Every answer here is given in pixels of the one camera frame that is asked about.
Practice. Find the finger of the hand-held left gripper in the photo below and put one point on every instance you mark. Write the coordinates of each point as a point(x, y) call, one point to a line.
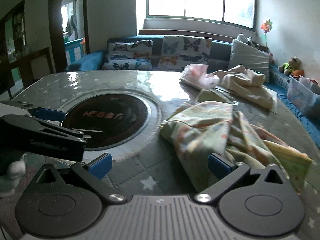
point(50, 114)
point(50, 128)

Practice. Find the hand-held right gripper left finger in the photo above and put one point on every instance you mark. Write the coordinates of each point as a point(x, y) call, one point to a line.
point(101, 167)

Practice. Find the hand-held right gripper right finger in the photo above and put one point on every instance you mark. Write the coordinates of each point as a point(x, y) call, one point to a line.
point(220, 165)

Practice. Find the green patterned child's shirt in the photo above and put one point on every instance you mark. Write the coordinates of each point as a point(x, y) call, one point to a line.
point(205, 130)

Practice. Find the hanging clothes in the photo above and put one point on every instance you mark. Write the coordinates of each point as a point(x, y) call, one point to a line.
point(72, 23)

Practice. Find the person's left hand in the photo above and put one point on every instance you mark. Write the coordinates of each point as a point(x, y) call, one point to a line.
point(15, 169)

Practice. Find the grey quilted star table cover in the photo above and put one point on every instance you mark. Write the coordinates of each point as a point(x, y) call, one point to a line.
point(75, 82)

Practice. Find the round black cooktop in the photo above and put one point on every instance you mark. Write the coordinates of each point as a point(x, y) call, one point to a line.
point(120, 125)

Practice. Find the dark wooden counter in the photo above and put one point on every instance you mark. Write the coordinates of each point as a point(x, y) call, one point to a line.
point(37, 62)

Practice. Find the blue sofa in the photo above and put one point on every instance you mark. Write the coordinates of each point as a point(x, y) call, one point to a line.
point(87, 61)

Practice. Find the blue cabinet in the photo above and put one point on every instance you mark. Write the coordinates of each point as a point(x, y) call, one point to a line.
point(73, 51)

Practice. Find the cream garment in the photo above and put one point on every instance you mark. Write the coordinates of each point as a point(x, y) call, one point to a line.
point(250, 87)

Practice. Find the folded pink garment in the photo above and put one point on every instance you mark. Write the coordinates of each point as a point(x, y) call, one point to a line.
point(197, 77)

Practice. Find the dark wooden shelf cabinet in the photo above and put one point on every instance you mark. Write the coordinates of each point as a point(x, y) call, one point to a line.
point(15, 30)

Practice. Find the flat butterfly print cushion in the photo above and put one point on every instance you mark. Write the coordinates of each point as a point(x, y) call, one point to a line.
point(127, 64)

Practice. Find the small butterfly print cushion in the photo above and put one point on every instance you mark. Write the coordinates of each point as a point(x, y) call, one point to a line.
point(130, 48)

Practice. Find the clear plastic storage box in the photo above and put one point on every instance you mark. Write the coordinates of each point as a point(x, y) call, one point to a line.
point(300, 96)

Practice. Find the grey pillow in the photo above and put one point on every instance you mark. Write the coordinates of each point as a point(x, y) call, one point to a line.
point(250, 57)

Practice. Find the large butterfly print cushion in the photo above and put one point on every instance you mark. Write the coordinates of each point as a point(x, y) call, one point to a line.
point(185, 52)

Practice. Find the orange toy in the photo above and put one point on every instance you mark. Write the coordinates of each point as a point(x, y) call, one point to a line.
point(298, 73)

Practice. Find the white plastic bin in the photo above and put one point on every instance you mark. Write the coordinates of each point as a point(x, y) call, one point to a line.
point(310, 82)

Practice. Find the brown plush toy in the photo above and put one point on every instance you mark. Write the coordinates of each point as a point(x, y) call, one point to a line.
point(291, 65)

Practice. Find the panda plush toy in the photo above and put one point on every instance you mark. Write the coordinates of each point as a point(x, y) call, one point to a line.
point(252, 43)

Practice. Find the colourful pinwheel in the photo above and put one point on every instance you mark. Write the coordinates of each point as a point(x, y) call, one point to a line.
point(266, 27)

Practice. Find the dark wooden door frame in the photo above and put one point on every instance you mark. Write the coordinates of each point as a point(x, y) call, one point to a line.
point(55, 17)

